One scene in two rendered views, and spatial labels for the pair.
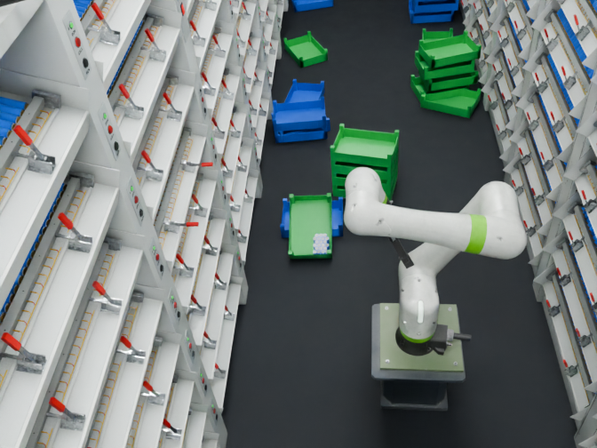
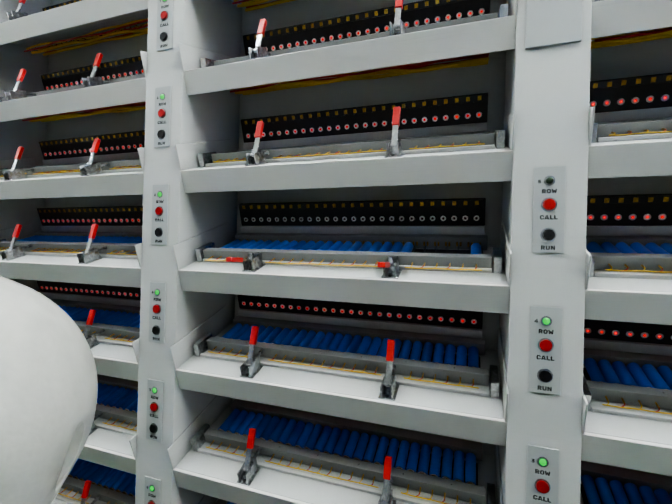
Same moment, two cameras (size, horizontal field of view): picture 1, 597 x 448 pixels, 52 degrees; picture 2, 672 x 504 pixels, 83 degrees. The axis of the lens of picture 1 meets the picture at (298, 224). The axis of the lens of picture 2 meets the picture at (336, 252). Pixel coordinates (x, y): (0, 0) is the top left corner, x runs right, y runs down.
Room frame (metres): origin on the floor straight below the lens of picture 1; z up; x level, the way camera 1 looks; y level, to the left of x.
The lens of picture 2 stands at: (1.58, -0.32, 0.98)
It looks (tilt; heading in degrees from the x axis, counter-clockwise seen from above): 0 degrees down; 102
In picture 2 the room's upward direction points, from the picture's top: 1 degrees clockwise
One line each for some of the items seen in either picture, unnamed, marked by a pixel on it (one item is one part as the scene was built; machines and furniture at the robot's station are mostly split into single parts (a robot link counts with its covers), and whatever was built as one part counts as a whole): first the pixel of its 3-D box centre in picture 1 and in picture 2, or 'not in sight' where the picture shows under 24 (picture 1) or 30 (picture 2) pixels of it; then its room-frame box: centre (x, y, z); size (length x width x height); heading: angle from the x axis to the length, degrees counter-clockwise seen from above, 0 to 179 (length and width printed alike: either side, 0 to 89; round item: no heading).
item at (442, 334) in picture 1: (433, 335); not in sight; (1.23, -0.42, 0.32); 0.26 x 0.15 x 0.06; 72
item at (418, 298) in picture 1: (417, 308); not in sight; (1.26, -0.37, 0.45); 0.16 x 0.13 x 0.19; 170
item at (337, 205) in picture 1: (312, 217); not in sight; (2.19, -0.07, 0.04); 0.30 x 0.20 x 0.08; 82
